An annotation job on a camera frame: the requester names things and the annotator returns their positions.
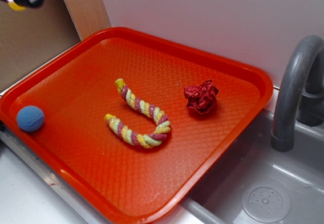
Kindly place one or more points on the brown cardboard box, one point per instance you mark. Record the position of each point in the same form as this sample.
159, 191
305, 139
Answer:
32, 37

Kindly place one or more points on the light wooden panel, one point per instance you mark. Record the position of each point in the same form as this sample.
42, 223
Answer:
88, 16

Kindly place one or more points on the blue textured ball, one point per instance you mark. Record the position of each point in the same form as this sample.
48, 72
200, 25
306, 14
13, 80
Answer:
30, 118

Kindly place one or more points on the red plastic tray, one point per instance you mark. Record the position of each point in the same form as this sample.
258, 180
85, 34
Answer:
58, 112

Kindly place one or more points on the crumpled red paper ball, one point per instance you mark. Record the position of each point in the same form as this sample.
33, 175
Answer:
201, 99

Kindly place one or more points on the grey toy faucet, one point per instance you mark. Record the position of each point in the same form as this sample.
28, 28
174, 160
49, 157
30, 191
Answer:
300, 97

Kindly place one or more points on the grey toy sink basin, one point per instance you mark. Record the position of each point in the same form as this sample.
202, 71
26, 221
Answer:
253, 183

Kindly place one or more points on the braided multicolour rope toy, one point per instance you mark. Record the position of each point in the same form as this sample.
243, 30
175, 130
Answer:
145, 126

